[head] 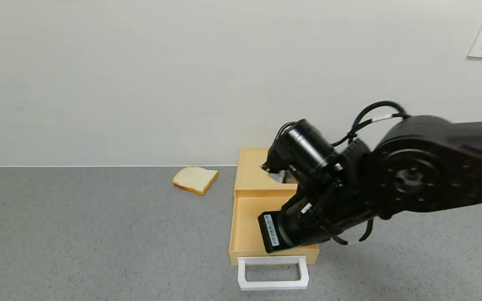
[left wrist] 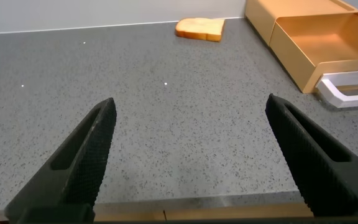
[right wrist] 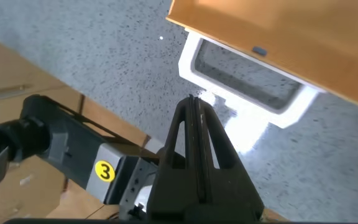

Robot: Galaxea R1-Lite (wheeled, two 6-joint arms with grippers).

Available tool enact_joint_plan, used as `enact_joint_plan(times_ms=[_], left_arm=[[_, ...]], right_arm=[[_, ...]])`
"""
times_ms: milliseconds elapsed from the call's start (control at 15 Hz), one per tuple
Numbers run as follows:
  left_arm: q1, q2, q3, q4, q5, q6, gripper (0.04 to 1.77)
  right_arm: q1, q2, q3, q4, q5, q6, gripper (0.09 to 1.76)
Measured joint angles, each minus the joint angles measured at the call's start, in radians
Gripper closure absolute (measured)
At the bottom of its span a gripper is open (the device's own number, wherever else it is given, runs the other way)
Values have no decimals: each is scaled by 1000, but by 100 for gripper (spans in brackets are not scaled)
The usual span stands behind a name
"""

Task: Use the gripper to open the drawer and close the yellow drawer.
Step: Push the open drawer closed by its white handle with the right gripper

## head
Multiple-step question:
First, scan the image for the yellow drawer with white handle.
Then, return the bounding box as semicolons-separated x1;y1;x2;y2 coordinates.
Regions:
229;190;320;291

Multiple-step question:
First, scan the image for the white bread slice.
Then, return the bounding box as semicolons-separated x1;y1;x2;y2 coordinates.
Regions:
172;166;219;196

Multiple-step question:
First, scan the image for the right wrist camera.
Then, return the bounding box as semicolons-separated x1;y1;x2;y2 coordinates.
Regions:
262;163;286;184

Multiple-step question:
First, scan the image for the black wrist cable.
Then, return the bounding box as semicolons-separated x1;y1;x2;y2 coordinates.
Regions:
333;101;411;147

